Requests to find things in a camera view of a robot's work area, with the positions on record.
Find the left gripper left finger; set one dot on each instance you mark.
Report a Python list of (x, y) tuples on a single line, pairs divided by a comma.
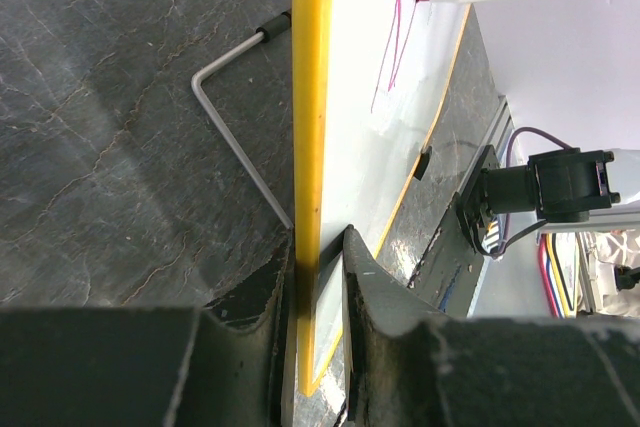
[(230, 362)]

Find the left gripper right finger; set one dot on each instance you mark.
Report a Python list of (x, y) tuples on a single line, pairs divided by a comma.
[(409, 364)]

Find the yellow framed whiteboard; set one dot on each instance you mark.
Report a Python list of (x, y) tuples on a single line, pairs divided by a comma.
[(369, 82)]

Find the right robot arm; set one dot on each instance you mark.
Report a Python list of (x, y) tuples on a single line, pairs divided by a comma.
[(560, 187)]

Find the whiteboard wire stand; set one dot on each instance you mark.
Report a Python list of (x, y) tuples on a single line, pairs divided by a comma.
[(246, 94)]

